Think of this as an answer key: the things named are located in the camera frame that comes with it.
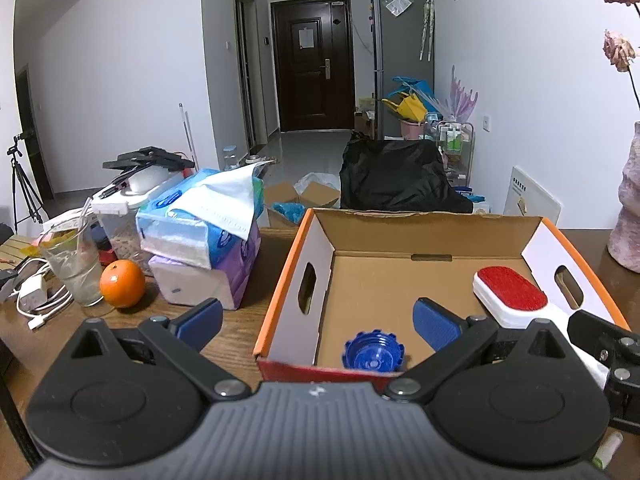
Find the orange printed cardboard box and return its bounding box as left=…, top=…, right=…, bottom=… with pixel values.
left=252, top=207, right=632, bottom=396

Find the clear glass cup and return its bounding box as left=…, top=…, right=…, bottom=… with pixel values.
left=39, top=220, right=105, bottom=307

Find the white red lint brush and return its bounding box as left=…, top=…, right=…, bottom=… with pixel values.
left=472, top=266, right=608, bottom=386

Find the orange fruit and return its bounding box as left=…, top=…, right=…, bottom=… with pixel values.
left=99, top=260, right=147, bottom=309

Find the grey refrigerator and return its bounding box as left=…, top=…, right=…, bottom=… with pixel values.
left=371, top=0, right=436, bottom=141

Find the white tube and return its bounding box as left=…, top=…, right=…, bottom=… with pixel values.
left=592, top=432, right=623, bottom=470

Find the white board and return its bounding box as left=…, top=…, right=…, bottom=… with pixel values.
left=502, top=165, right=562, bottom=231

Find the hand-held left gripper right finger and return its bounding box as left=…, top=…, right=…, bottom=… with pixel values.
left=384, top=297, right=571, bottom=403

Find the blue ridged bottle cap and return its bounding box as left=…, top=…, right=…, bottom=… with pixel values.
left=342, top=331, right=407, bottom=372

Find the dark wooden door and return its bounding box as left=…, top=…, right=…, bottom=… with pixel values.
left=270, top=0, right=357, bottom=133

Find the white cable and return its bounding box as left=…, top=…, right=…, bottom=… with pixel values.
left=17, top=260, right=76, bottom=332

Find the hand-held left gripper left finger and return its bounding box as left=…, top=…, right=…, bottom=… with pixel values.
left=65, top=298, right=252, bottom=403

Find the lilac folded umbrella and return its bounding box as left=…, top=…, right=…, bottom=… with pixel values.
left=447, top=65, right=478, bottom=123

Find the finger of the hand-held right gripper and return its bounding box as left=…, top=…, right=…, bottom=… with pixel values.
left=566, top=309, right=640, bottom=386
left=604, top=384, right=640, bottom=433

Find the black folded stand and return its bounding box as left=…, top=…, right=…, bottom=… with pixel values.
left=102, top=146, right=196, bottom=173

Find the purple tissue pack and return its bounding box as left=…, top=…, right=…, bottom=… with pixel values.
left=149, top=230, right=262, bottom=311

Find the white plastic bag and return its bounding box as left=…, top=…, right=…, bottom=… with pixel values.
left=295, top=172, right=341, bottom=196

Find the black bag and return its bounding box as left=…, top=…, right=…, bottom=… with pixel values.
left=339, top=139, right=473, bottom=215

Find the pink ribbed vase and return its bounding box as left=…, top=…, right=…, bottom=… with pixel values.
left=607, top=121, right=640, bottom=275

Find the white folded umbrella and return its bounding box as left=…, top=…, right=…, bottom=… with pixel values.
left=419, top=0, right=436, bottom=63

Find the blue tissue pack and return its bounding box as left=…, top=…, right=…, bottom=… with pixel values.
left=136, top=169, right=264, bottom=270

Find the small brown cardboard box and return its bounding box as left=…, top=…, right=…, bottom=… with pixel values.
left=262, top=181, right=342, bottom=231

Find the clear white-lidded plastic container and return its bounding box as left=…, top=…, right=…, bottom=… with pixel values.
left=90, top=170, right=186, bottom=276

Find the blue plastic hanger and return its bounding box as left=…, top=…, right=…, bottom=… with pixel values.
left=392, top=76, right=436, bottom=101

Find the white tissue sheet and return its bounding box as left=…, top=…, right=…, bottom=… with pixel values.
left=167, top=164, right=261, bottom=241

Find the white charger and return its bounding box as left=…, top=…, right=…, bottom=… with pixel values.
left=19, top=276, right=48, bottom=313

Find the black tripod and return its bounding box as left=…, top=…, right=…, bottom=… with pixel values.
left=6, top=132, right=46, bottom=233

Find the pink bucket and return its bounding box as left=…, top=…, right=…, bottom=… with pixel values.
left=400, top=117, right=431, bottom=141

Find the clear drinking straw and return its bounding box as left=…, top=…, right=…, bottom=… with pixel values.
left=75, top=196, right=93, bottom=256

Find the metal trolley rack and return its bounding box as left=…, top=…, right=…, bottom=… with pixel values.
left=424, top=112, right=475, bottom=188

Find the dark doorway frame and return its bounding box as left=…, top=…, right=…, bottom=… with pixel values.
left=234, top=0, right=258, bottom=151

